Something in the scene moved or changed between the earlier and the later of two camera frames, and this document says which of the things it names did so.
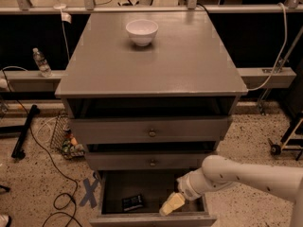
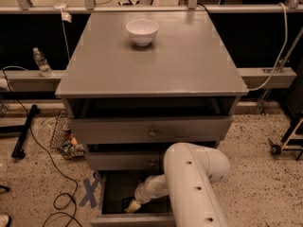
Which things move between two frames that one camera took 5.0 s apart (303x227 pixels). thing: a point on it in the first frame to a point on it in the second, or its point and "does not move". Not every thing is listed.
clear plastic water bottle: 43,64 does not move
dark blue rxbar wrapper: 132,202 does not move
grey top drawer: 151,130 does not move
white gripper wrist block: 186,189 to 141,195
